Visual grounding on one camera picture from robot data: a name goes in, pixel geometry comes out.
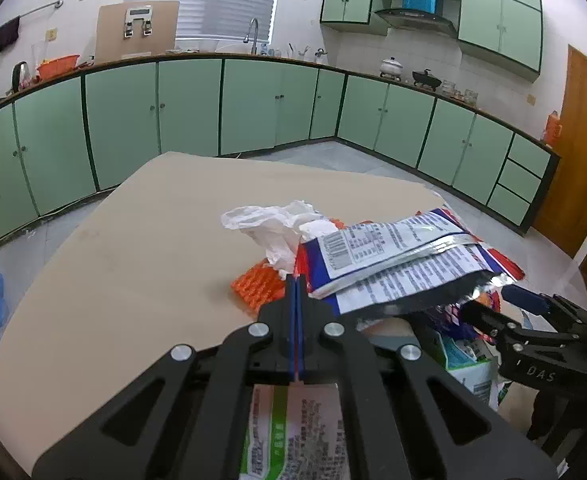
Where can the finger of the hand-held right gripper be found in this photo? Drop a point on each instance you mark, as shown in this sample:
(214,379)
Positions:
(488,322)
(523,299)

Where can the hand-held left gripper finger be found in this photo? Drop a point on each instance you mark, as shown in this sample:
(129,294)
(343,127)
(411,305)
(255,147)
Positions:
(300,330)
(292,320)

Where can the red blue foil snack bag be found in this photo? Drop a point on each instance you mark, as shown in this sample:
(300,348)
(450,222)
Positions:
(423,280)

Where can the green white food packet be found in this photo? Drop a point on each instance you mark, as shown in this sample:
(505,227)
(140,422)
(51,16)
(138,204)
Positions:
(293,435)

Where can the blue white snack packet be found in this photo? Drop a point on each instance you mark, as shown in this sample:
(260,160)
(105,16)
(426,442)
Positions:
(383,245)

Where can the purple printed wrapper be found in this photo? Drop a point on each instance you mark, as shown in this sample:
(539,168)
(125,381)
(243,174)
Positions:
(453,320)

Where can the green white carton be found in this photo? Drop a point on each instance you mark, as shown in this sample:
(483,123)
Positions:
(466,360)

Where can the orange foam net sleeve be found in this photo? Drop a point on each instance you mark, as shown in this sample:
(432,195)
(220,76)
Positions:
(258,282)

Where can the white crumpled plastic bag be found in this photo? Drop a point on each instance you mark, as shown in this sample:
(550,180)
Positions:
(273,220)

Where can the wooden door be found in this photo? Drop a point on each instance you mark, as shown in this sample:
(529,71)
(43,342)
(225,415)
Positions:
(583,150)

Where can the orange hanging bag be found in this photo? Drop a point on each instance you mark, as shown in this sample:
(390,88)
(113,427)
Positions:
(554,130)

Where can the group of glass jars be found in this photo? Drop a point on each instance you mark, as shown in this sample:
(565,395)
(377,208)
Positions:
(458,92)

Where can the green lower kitchen cabinets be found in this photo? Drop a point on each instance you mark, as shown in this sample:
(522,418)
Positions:
(188,105)

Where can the black pot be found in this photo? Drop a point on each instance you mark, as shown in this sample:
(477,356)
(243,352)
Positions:
(426,79)

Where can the white lidded pot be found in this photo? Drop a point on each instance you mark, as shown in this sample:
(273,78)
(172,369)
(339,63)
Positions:
(391,67)

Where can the sink side utensils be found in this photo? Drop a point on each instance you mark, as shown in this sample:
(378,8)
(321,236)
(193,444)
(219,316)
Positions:
(303,52)

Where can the metal faucet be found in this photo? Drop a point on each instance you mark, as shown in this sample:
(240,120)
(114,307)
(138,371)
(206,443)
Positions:
(256,42)

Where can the range hood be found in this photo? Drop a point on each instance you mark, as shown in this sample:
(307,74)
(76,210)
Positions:
(416,19)

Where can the cardboard board with brackets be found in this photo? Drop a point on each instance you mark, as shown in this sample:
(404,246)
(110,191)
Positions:
(108,35)

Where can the orange plastic basket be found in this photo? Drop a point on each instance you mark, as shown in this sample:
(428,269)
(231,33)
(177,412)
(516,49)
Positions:
(58,67)

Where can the clear plastic jug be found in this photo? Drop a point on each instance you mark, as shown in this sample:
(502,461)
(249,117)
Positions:
(39,55)

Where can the dark towel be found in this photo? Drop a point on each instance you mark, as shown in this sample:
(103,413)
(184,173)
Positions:
(7,34)

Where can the metal towel rail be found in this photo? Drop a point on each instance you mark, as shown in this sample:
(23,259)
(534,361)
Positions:
(38,10)

